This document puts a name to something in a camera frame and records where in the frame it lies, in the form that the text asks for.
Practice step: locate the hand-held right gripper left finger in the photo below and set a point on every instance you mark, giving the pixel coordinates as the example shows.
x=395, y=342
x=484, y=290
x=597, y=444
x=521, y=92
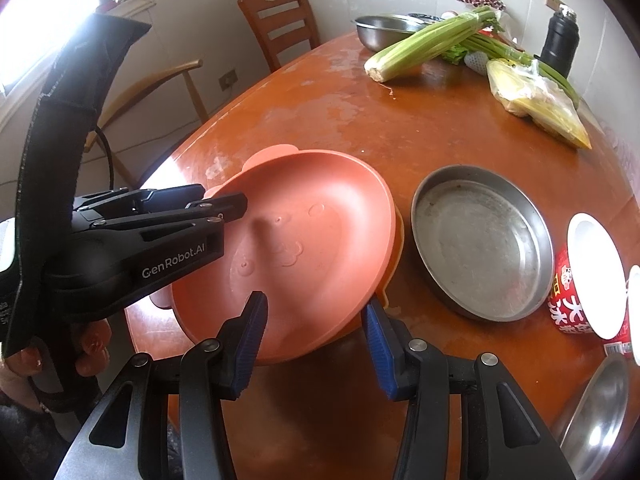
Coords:
x=250, y=340

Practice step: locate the shallow steel bowl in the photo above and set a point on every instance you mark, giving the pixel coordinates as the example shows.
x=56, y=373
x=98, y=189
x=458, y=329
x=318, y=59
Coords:
x=600, y=410

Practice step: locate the low wall socket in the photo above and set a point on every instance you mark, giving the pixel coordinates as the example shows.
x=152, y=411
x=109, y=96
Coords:
x=228, y=79

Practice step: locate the steel basin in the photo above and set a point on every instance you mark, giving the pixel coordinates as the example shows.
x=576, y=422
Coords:
x=385, y=30

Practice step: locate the reddish wooden chair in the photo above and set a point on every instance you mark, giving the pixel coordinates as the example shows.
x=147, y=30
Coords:
x=280, y=15

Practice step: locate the orange plate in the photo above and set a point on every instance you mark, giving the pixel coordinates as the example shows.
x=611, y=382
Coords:
x=398, y=240

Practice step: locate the person's left hand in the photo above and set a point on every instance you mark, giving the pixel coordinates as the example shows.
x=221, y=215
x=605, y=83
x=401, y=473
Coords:
x=92, y=347

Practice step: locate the yellow plastic bag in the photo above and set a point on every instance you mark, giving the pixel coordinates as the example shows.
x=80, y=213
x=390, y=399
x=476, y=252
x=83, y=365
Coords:
x=535, y=105

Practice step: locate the person's left forearm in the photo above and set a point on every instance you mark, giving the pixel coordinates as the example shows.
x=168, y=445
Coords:
x=22, y=435

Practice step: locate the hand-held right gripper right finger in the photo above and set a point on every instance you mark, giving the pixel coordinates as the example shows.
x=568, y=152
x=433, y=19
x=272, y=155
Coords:
x=377, y=355

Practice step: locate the round metal pan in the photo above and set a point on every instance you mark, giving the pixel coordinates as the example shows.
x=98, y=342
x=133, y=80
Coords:
x=480, y=245

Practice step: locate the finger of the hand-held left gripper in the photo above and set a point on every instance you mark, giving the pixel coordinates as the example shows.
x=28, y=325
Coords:
x=220, y=207
x=150, y=197

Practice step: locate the pink bear-shaped plate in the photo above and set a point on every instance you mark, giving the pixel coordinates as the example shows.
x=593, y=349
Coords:
x=310, y=260

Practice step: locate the dark green celery bunch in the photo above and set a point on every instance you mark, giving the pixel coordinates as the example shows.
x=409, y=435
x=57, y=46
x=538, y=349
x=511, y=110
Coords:
x=500, y=50

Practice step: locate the pale celery bunch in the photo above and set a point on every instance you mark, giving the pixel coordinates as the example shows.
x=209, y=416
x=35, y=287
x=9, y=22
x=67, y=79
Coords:
x=415, y=47

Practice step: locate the large red paper bowl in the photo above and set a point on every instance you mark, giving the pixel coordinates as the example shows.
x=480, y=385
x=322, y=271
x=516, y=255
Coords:
x=595, y=270

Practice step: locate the window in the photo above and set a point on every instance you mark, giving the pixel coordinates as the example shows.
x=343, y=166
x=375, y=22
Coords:
x=50, y=20

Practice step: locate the light wooden armchair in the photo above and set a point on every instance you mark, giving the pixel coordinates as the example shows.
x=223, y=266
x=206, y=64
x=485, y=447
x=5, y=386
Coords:
x=150, y=80

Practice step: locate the black thermos flask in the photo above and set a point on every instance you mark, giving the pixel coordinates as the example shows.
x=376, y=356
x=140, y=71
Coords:
x=560, y=45

